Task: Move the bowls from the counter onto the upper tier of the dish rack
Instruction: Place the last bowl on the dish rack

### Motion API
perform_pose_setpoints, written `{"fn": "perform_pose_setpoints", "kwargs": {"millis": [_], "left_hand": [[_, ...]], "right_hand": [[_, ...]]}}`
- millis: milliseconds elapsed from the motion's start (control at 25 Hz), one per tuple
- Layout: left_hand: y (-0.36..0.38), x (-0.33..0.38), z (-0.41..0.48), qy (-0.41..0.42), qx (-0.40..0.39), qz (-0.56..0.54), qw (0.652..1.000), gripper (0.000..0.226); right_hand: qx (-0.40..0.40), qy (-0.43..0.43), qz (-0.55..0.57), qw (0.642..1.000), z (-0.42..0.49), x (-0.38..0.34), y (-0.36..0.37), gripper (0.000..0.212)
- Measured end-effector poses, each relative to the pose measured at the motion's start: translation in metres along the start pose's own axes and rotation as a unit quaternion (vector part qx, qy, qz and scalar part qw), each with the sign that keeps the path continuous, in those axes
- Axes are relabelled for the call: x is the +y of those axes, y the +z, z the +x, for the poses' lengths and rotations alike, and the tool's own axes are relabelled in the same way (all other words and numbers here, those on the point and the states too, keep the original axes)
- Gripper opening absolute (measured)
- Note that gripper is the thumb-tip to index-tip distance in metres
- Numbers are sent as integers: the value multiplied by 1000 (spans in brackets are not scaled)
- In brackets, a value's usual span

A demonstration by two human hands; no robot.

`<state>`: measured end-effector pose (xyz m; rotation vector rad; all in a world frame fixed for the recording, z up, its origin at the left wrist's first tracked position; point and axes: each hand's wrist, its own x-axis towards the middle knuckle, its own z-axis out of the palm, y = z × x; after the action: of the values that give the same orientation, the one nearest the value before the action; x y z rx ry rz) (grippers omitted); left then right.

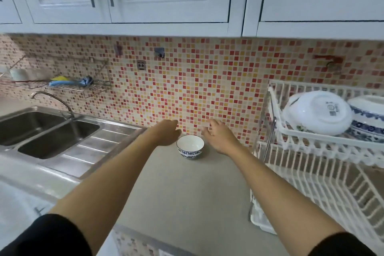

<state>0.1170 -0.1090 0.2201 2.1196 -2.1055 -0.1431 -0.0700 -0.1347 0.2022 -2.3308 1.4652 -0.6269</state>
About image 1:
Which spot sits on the person's left forearm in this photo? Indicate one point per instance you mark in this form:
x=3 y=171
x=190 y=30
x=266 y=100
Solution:
x=111 y=174

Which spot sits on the red wall hook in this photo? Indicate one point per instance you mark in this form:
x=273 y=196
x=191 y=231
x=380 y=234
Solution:
x=328 y=58

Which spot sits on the large white bowl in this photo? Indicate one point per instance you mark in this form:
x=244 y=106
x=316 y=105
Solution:
x=321 y=113

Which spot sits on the yellow sponge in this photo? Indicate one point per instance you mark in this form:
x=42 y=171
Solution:
x=60 y=78

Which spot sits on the person's right thumb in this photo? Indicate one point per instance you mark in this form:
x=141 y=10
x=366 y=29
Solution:
x=205 y=132

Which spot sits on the person's left fingers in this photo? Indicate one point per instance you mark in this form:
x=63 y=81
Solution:
x=175 y=128

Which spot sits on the chrome faucet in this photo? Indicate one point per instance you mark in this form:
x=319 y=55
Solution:
x=60 y=101

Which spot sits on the black sleeve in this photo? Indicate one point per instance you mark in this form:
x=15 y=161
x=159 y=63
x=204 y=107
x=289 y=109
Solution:
x=45 y=237
x=342 y=245

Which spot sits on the person's left hand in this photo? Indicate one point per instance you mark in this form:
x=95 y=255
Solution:
x=166 y=135

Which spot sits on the clear plastic container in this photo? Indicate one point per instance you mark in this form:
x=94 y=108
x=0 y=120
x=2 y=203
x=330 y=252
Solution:
x=24 y=75

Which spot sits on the person's right hand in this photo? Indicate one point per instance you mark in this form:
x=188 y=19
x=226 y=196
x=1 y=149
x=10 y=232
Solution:
x=220 y=138

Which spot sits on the stainless steel double sink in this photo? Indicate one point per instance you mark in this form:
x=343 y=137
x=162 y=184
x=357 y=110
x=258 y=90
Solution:
x=60 y=138

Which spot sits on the black right sleeve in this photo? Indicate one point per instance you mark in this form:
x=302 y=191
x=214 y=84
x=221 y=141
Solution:
x=342 y=245

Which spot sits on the black left sleeve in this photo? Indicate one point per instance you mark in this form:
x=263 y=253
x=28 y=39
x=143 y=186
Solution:
x=45 y=237

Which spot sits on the person's right forearm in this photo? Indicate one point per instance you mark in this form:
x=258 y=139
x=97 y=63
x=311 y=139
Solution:
x=282 y=189

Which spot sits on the grey wall hook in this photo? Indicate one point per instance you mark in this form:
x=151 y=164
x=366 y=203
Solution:
x=118 y=49
x=159 y=52

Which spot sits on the square metal wall plate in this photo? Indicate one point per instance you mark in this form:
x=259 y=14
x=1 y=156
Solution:
x=141 y=65

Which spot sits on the large blue-patterned bowl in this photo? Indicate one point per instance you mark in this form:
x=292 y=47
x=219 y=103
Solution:
x=367 y=117

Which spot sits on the white drip tray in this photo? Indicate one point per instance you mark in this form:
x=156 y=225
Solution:
x=261 y=219

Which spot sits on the small blue-patterned white bowl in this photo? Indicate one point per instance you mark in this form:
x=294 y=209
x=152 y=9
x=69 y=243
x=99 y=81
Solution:
x=190 y=147

